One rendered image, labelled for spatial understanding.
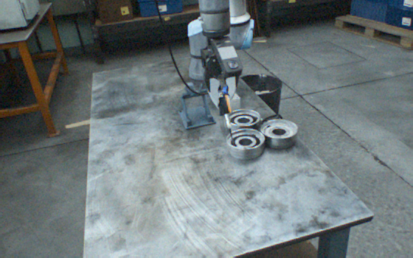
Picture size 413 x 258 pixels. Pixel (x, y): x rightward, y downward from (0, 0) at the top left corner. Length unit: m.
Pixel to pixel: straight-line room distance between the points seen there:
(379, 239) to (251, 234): 1.22
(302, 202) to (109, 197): 0.46
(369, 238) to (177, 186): 1.22
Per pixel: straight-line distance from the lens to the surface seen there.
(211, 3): 0.87
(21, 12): 3.00
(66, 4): 4.68
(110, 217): 0.86
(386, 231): 1.97
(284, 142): 0.99
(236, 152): 0.95
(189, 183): 0.90
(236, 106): 1.20
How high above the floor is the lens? 1.36
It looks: 29 degrees down
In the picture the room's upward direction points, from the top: 5 degrees counter-clockwise
